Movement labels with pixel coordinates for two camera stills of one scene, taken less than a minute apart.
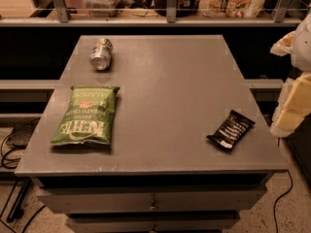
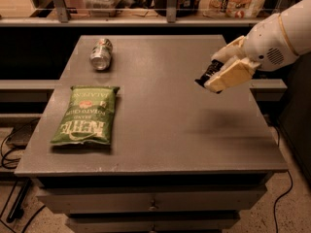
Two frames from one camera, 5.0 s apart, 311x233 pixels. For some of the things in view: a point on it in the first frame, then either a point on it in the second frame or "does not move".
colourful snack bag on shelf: [234, 1] does not move
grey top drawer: [153, 200] does not move
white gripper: [302, 50] to [266, 46]
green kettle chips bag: [88, 117] does not move
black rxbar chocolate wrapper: [232, 129] to [213, 67]
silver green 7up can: [101, 54] does not move
